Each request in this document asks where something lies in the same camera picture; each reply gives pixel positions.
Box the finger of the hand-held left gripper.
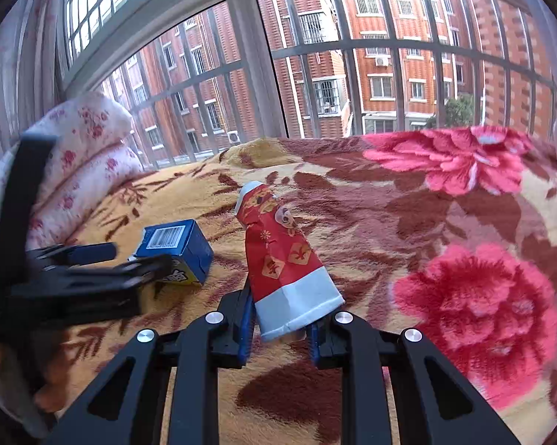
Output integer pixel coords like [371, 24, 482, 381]
[25, 241, 118, 266]
[59, 253, 175, 289]

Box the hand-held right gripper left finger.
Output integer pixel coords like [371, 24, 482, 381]
[42, 283, 256, 445]

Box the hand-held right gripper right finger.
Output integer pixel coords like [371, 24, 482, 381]
[306, 311, 522, 445]

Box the blue cardboard box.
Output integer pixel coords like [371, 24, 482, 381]
[129, 219, 214, 287]

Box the red printed paper packet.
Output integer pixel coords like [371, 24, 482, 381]
[233, 180, 345, 343]

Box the person's left forearm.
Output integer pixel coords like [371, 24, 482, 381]
[0, 370, 56, 441]

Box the person's left hand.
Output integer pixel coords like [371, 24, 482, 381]
[0, 327, 75, 415]

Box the pink floral quilt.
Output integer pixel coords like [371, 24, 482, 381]
[0, 92, 144, 252]

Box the pale striped curtain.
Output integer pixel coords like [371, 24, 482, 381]
[0, 0, 72, 168]

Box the floral plush blanket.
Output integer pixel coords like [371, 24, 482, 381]
[32, 125, 557, 445]

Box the green tree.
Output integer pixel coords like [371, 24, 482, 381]
[427, 95, 476, 129]

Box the red brick building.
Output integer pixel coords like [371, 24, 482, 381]
[97, 0, 557, 168]

